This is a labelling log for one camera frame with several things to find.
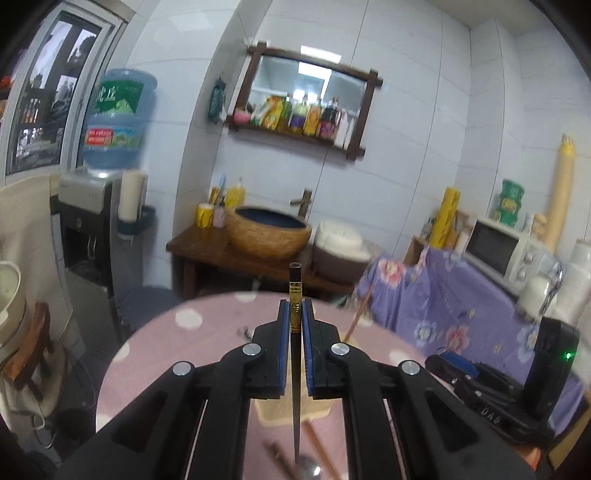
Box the dark brown wooden chopstick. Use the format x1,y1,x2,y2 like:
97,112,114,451
303,421,341,480

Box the wooden handled metal spoon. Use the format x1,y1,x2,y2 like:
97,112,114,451
263,442,322,480

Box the black gold-banded chopstick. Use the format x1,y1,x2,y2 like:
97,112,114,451
290,262,303,463

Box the reddish brown chopstick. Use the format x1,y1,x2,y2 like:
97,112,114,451
344,284,374,343

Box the person's right hand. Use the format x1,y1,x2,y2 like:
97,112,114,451
514,445,542,471

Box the pink polka dot tablecloth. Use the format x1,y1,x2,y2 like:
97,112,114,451
96,292,426,479

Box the beige plastic utensil holder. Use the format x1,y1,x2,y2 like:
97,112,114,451
254,396,334,427

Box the purple floral cloth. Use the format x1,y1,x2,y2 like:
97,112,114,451
356,247,539,384

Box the dark wooden stool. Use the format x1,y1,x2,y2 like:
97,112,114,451
2,302,54,402

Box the white microwave oven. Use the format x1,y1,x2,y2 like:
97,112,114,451
463,218,558,295

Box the grey water dispenser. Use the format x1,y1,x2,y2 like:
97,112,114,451
58,167,142,338

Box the cream cooking pot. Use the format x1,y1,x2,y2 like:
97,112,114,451
0,261,26,348

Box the dark wooden side table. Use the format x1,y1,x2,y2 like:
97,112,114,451
166,226,356,300

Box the yellow rolled mat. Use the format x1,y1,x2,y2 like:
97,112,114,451
430,187,461,249

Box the tall beige rolled mat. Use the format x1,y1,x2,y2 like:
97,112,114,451
543,134,576,254

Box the green stacked containers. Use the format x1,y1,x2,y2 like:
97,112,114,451
492,179,525,227

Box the yellow mug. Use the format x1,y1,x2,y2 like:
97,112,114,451
195,203,215,229

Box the woven basket sink basin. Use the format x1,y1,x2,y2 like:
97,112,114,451
225,206,311,260

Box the yellow soap bottle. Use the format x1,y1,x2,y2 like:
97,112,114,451
224,178,245,209

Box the bronze faucet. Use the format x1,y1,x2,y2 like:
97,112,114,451
290,189,312,220

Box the blue water jug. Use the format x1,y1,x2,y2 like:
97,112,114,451
81,68,157,172

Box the wooden framed mirror shelf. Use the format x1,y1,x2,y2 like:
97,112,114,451
225,41,383,161

